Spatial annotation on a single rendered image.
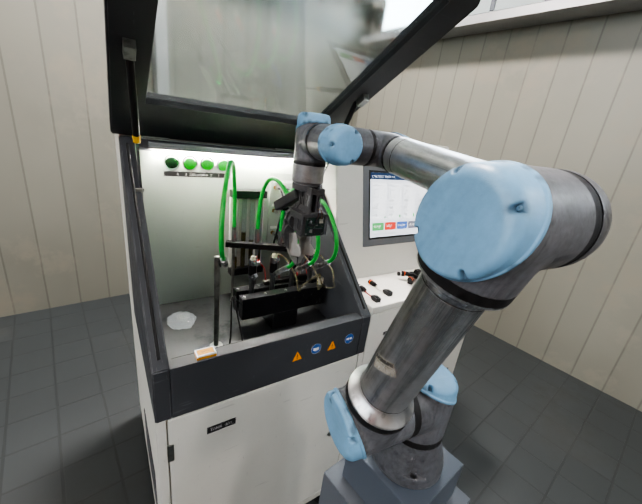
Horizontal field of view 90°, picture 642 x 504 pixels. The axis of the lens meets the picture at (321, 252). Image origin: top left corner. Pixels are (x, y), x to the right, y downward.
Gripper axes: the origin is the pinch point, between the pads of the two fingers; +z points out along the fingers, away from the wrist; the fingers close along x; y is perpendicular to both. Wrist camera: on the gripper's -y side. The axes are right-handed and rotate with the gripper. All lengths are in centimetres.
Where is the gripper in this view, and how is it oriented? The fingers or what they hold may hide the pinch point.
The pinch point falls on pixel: (295, 258)
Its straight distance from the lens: 84.5
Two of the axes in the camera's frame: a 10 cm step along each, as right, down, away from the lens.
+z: -1.2, 9.3, 3.4
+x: 8.3, -0.9, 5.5
